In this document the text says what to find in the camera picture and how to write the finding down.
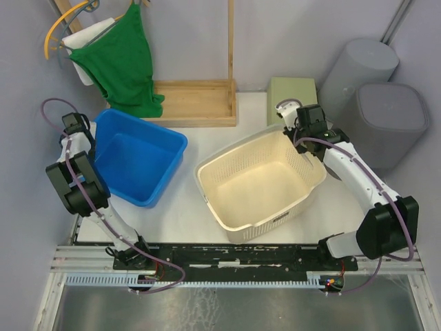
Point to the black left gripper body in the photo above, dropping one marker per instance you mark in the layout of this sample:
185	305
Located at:
92	152

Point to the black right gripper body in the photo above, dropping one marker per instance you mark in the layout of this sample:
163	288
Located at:
300	132

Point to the pale green plastic tray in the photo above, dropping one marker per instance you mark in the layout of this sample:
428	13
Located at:
289	90

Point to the blue plastic tub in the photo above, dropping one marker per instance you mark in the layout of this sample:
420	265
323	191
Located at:
137	159

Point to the grey slotted laundry basket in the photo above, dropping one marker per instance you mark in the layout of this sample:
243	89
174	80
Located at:
383	121

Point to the grey round plastic bin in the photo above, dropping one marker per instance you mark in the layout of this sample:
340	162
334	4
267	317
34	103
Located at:
361	61

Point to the cream plastic basket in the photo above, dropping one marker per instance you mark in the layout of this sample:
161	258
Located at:
258	183

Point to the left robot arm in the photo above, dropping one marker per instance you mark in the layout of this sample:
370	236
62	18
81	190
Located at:
82	191

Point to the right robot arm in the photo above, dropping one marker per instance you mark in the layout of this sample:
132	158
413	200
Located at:
390	222

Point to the green cloth garment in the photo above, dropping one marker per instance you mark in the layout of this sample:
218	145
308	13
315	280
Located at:
120	65

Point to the yellow clothes hanger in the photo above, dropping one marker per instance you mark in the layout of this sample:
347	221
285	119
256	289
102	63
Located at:
47	43

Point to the white towel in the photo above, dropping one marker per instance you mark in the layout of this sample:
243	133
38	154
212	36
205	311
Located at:
79	39

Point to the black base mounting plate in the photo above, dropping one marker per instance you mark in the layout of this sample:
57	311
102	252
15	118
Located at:
169	273

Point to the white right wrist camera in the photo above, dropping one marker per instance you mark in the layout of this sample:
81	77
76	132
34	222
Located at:
287	111

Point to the wooden frame tray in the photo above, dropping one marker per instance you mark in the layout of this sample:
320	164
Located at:
197	104

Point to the wooden slanted post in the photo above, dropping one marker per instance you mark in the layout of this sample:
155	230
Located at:
67	9

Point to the aluminium frame rail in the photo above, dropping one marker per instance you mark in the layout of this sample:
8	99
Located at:
86	258

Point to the wooden upright post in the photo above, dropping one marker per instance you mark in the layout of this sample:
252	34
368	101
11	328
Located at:
230	47

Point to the light blue cable duct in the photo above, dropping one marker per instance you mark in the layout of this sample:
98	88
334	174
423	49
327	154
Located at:
135	281

